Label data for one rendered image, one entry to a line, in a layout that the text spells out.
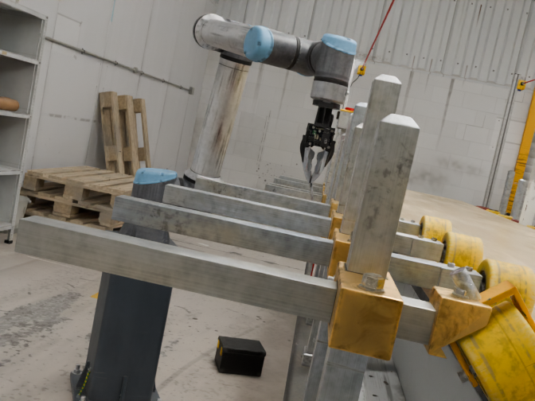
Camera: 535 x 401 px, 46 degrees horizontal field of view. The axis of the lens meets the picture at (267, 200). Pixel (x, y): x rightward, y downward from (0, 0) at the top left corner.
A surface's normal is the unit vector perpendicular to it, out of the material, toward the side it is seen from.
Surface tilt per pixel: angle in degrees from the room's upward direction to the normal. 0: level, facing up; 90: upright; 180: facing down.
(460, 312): 90
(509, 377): 88
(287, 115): 90
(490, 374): 79
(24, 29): 90
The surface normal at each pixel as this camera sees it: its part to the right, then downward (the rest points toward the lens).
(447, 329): -0.09, 0.08
